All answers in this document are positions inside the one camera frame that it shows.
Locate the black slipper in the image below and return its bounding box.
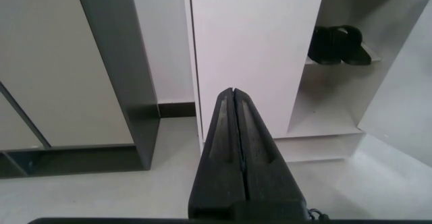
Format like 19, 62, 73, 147
331, 24, 373, 66
307, 26, 342, 66

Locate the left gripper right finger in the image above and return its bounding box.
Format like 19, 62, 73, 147
233, 88, 308, 220

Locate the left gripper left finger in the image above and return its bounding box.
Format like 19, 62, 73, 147
188, 87, 247, 219

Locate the black cable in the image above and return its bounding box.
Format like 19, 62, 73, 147
307, 208, 331, 222

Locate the white shoe cabinet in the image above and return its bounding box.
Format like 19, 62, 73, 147
182, 0, 432, 164

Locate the grey cabinet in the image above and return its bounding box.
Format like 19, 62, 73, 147
0, 0, 161, 179

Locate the white cabinet door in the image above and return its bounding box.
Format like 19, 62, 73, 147
188, 0, 327, 140
357, 0, 432, 168

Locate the beige cabinet door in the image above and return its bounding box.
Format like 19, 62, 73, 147
0, 92, 45, 152
0, 0, 135, 149

